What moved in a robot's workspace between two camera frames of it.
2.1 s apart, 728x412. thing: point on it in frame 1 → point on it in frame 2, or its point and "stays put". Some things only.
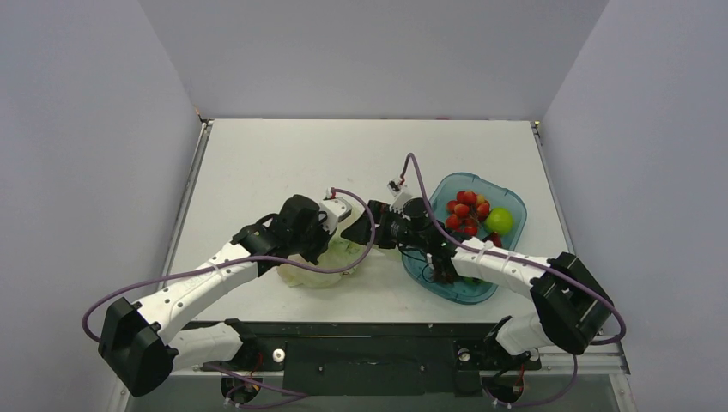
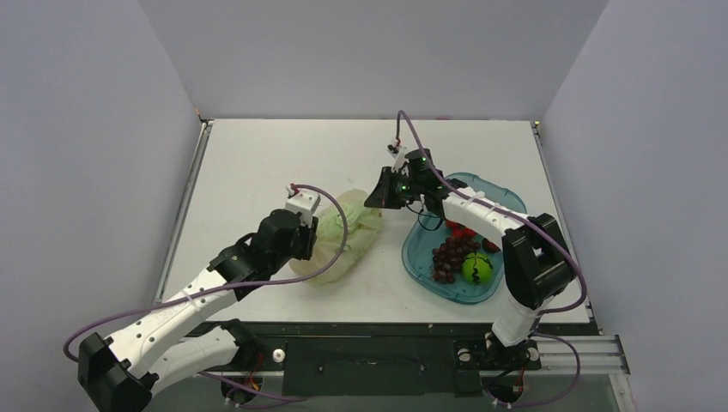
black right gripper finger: x=360 y=232 → x=386 y=193
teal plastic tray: x=415 y=266 stays put
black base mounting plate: x=368 y=360 stays put
